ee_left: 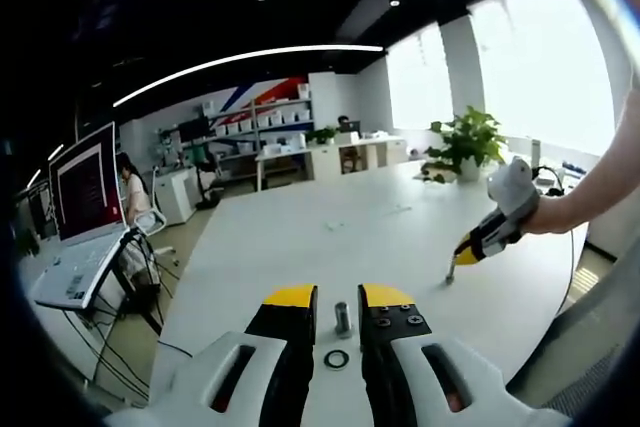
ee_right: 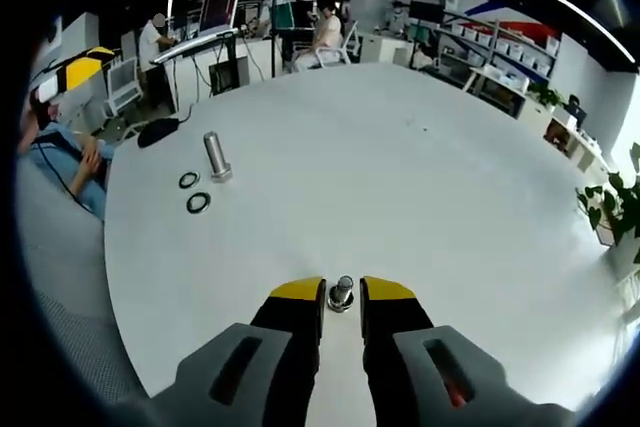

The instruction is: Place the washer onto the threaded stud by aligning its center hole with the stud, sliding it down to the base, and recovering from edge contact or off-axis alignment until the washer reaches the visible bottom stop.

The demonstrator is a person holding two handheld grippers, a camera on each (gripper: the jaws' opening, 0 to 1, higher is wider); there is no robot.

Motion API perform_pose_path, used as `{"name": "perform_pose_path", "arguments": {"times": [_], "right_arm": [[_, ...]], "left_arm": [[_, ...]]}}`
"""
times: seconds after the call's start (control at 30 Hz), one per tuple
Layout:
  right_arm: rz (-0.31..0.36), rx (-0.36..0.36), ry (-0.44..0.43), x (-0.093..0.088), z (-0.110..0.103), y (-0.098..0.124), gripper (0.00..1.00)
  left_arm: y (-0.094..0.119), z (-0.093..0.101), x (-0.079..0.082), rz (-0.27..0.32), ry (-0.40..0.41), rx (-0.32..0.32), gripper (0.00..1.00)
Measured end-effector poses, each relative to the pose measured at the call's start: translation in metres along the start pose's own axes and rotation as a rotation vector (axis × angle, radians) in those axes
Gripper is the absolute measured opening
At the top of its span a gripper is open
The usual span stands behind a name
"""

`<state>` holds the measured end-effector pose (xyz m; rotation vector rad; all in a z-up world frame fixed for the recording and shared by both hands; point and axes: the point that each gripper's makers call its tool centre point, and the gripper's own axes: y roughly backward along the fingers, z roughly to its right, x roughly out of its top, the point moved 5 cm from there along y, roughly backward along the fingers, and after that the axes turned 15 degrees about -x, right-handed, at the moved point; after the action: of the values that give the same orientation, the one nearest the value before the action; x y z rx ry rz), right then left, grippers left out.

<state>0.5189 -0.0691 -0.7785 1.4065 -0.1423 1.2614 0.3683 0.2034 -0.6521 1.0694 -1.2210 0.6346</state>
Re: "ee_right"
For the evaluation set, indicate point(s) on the long white office table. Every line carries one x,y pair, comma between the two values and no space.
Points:
492,74

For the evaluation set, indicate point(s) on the white office chair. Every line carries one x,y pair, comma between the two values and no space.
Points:
122,82
350,39

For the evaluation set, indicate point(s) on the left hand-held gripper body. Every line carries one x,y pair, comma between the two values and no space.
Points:
42,114

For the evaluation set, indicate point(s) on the black-legged standing desk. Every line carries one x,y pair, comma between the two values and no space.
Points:
231,49

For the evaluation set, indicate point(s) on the black tripod stand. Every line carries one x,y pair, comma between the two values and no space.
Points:
273,22

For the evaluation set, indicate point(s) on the black computer mouse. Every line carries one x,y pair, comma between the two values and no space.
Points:
156,132

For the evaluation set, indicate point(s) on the small metal threaded stud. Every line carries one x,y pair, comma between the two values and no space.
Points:
344,289

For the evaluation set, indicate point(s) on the person's left hand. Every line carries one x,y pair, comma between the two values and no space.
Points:
27,139

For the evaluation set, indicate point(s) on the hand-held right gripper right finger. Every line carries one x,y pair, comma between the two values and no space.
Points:
390,317

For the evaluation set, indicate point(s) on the large black metal washer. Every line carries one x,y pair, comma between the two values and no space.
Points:
188,203

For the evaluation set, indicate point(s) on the person's grey clothing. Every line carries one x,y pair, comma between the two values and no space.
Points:
60,297

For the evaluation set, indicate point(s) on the small green plant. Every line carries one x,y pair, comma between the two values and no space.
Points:
547,95

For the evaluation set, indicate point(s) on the teal panel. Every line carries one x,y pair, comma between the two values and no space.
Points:
286,14

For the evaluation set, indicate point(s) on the large metal threaded stud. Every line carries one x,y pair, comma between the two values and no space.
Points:
215,154

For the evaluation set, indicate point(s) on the row of white storage bins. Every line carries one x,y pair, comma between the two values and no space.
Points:
484,38

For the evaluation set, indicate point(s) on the potted green plant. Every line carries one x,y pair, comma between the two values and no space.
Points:
617,207

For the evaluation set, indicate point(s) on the white cabinet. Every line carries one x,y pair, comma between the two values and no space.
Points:
380,47

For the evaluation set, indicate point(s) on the black monitor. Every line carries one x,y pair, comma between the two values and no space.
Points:
425,11

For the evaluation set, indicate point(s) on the metal storage shelf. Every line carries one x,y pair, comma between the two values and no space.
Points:
496,32

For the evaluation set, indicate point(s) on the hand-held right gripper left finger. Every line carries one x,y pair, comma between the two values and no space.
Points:
290,347

